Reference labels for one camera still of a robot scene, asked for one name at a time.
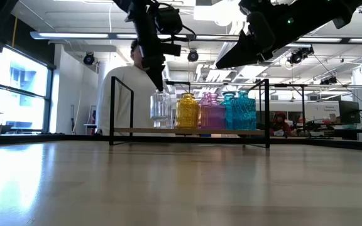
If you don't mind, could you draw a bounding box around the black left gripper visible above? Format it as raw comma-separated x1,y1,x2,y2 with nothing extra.
136,6,184,92

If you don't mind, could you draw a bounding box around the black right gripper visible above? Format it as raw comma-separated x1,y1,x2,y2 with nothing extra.
215,0,298,70

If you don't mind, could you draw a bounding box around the clear ribbed glass vase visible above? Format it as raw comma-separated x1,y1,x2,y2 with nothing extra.
150,89,172,121

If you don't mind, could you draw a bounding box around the yellow textured glass vase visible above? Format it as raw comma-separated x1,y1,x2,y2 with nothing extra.
175,92,200,130

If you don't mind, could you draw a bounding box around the pink tall ribbed glass vase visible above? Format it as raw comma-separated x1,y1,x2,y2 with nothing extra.
199,91,213,109

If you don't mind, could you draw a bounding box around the blue glass vase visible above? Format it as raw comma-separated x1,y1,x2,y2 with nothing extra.
221,90,239,131
232,89,258,131

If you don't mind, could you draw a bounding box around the pink squat glass vase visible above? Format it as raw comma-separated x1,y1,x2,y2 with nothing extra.
199,92,226,131

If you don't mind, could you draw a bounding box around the black round ceiling spotlight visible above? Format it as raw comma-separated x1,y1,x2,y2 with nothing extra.
82,51,96,66
187,49,200,63

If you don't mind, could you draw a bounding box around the person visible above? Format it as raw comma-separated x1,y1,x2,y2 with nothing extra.
269,111,292,136
95,39,158,136

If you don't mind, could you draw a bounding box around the black ceiling track light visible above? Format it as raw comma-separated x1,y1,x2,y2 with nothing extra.
287,46,314,65

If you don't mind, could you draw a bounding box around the black monitor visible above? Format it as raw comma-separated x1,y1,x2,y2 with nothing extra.
338,100,361,125

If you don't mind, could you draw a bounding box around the black metal stand frame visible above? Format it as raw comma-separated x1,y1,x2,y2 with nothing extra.
165,80,192,95

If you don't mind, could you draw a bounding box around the black aluminium table frame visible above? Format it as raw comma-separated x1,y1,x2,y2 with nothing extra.
0,131,362,152

